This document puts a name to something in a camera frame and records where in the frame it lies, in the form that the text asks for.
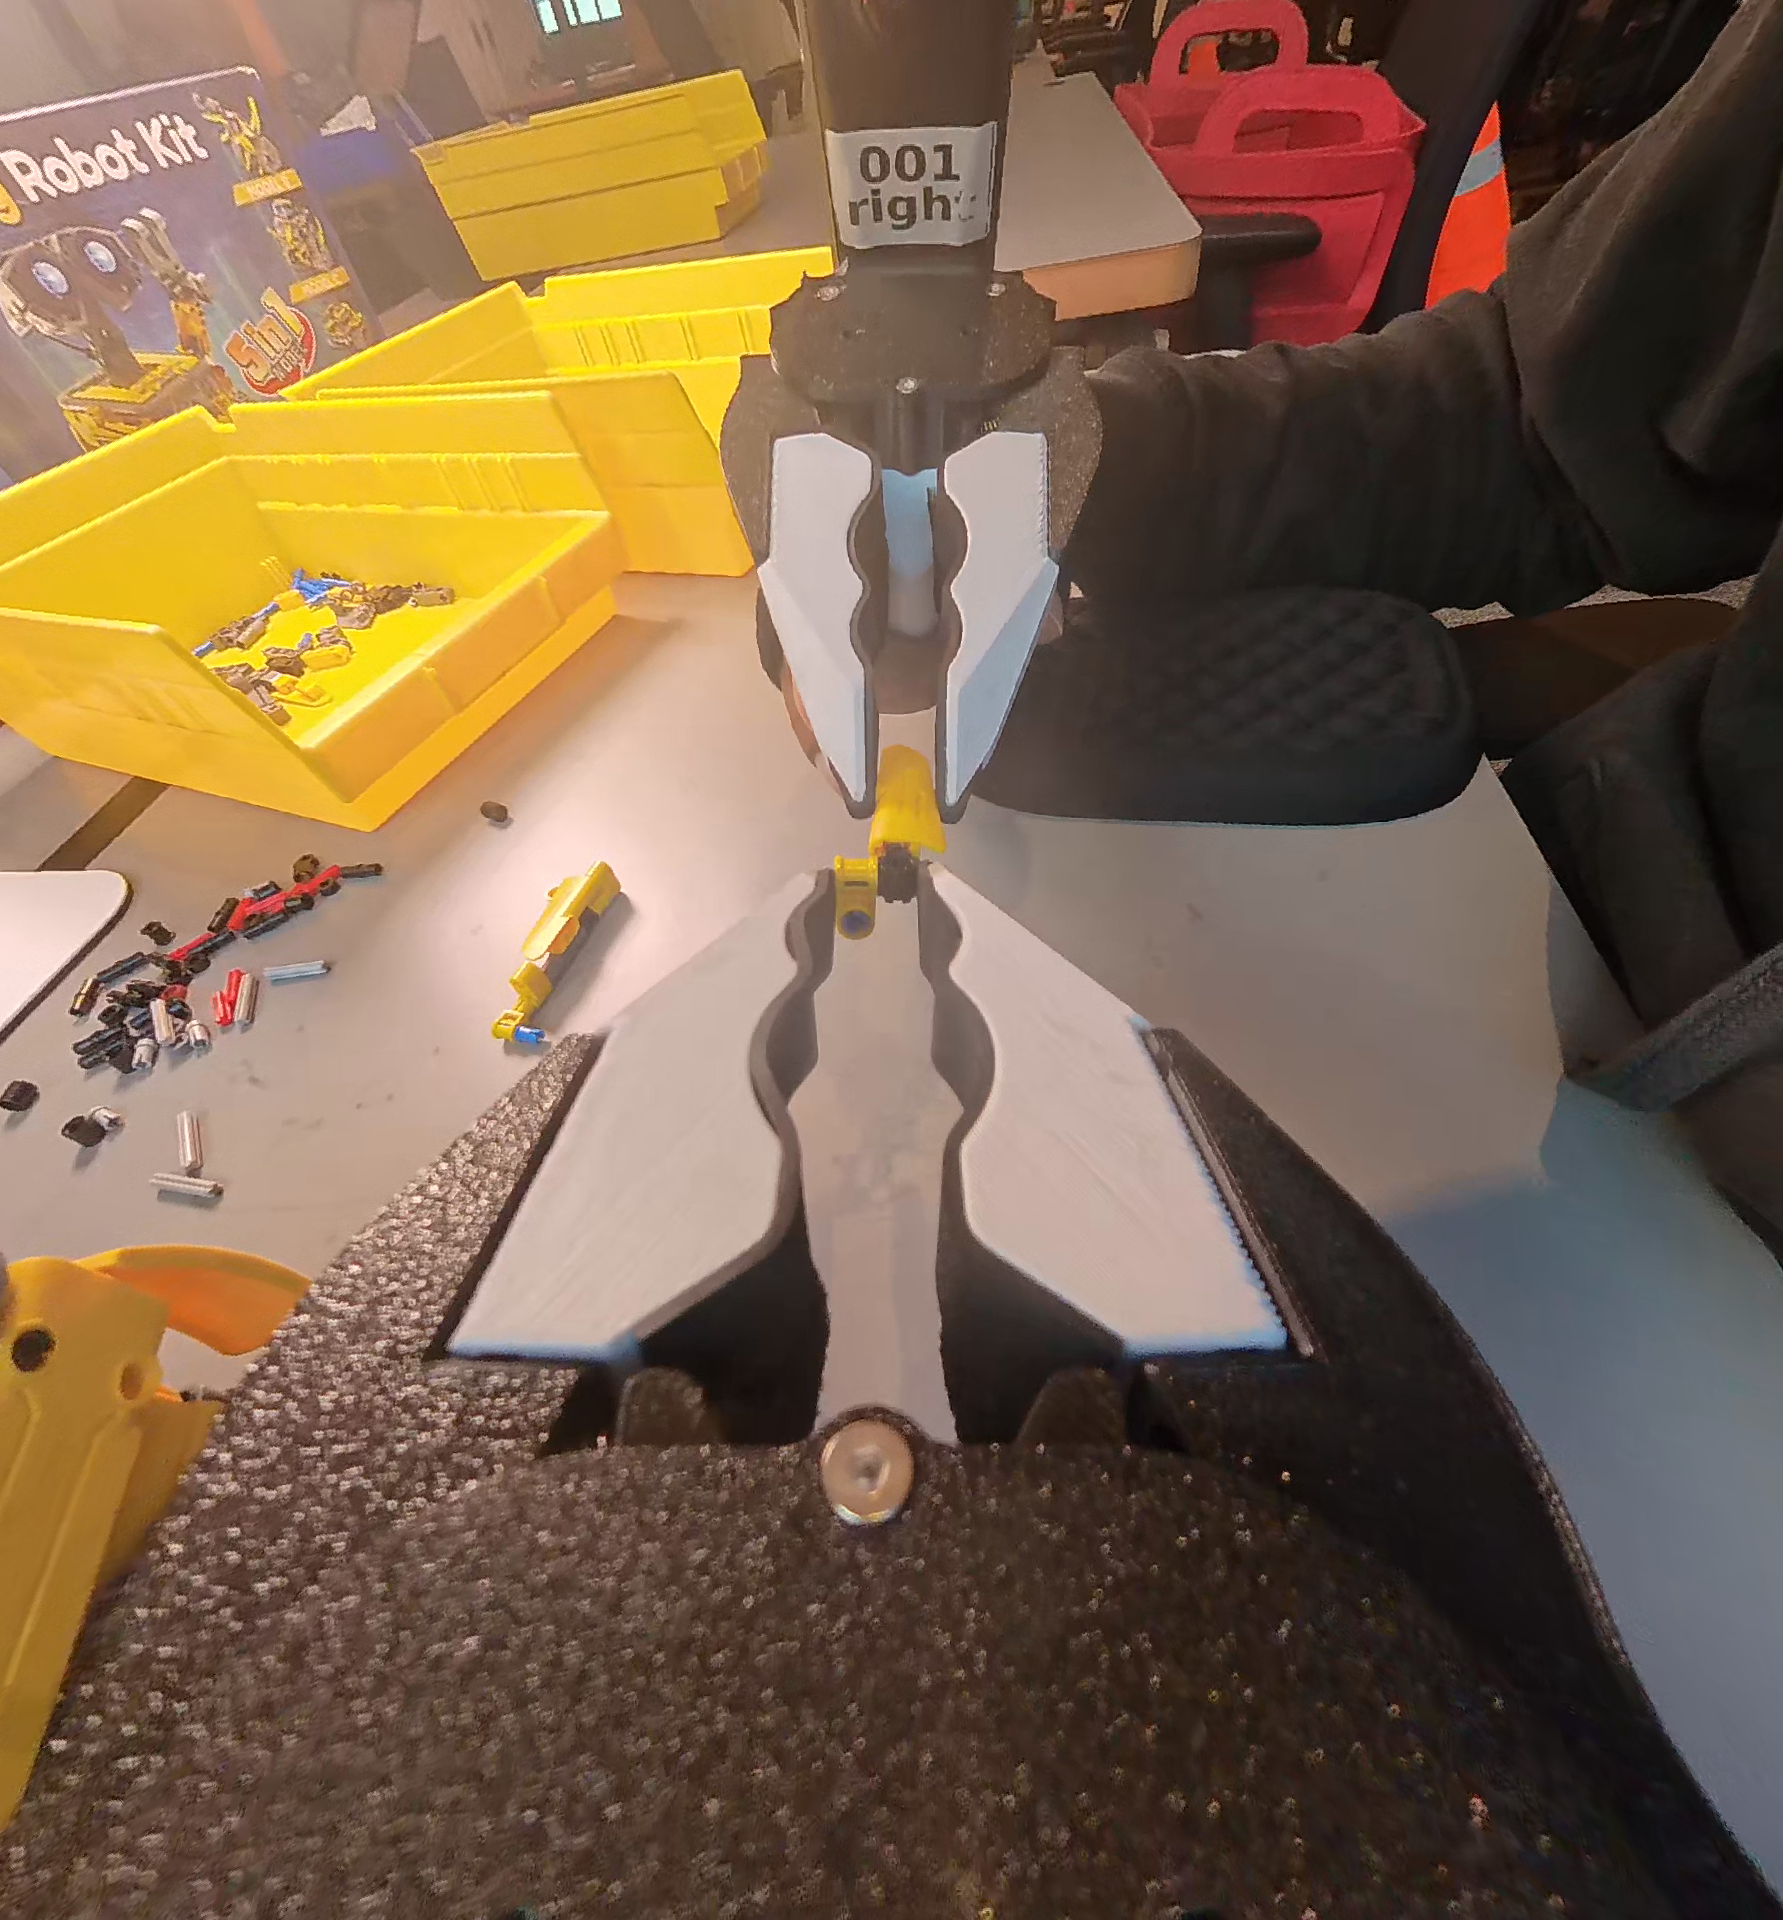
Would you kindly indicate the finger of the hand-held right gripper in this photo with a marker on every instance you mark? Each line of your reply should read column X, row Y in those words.
column 826, row 584
column 1006, row 584

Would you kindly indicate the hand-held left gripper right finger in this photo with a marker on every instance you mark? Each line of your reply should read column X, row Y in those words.
column 1133, row 1193

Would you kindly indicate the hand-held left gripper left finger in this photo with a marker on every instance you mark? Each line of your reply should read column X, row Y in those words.
column 629, row 1193

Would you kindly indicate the yellow wedge panel piece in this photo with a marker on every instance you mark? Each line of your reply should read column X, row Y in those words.
column 904, row 799

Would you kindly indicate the yellow beam assembly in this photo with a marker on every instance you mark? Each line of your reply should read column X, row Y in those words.
column 569, row 925

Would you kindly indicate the small yellow connector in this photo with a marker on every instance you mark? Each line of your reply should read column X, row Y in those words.
column 868, row 885

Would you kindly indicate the yellow tracked toy robot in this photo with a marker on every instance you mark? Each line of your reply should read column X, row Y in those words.
column 36, row 1499

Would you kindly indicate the yellow parts bin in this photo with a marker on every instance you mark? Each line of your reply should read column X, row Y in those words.
column 84, row 601
column 607, row 170
column 651, row 423

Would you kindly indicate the person's right forearm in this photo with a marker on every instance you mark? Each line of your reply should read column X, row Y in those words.
column 1372, row 452

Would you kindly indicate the small grey side table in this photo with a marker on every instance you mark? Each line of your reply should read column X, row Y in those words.
column 1088, row 180

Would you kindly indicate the black quilted chair armrest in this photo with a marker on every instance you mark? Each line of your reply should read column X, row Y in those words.
column 1251, row 704

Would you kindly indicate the red fuel canister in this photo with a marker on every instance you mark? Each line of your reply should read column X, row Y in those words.
column 1281, row 138

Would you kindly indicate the pile of small building parts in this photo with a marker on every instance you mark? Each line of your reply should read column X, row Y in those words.
column 190, row 978

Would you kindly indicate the mixed plastic connector pieces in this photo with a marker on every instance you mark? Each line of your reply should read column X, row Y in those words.
column 307, row 633

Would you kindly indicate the orange object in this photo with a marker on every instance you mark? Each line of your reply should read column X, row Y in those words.
column 1471, row 211

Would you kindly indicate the white stand base with leaflet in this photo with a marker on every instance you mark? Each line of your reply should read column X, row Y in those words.
column 7, row 958

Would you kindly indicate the robot kit cardboard box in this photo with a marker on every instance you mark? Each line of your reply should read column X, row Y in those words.
column 114, row 270

